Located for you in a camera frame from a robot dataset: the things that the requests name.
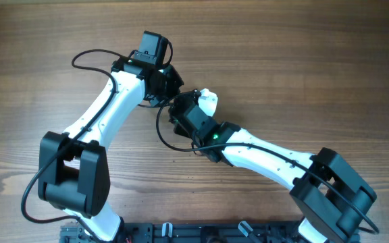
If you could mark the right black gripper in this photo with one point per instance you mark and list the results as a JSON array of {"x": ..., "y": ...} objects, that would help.
[{"x": 182, "y": 110}]

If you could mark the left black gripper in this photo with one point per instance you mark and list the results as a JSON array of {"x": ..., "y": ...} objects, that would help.
[{"x": 177, "y": 82}]

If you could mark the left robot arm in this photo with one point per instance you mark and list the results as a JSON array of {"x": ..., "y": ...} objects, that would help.
[{"x": 73, "y": 172}]

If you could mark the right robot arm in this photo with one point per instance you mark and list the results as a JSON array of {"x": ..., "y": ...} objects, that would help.
[{"x": 333, "y": 198}]

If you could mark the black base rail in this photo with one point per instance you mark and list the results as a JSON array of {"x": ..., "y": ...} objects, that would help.
[{"x": 274, "y": 231}]

